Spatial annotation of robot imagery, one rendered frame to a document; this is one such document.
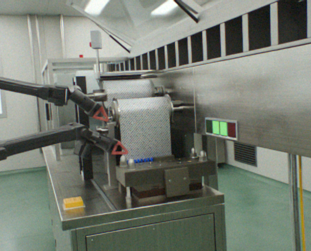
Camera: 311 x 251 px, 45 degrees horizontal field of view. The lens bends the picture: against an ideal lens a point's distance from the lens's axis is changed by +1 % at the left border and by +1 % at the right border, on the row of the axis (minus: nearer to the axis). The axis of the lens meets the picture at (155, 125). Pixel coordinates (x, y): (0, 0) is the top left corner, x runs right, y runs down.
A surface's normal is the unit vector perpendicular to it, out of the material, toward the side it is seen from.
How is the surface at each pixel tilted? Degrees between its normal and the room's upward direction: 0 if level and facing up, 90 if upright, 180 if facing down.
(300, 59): 90
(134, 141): 90
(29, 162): 90
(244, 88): 90
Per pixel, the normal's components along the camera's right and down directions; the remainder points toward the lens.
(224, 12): -0.94, 0.08
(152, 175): 0.32, 0.07
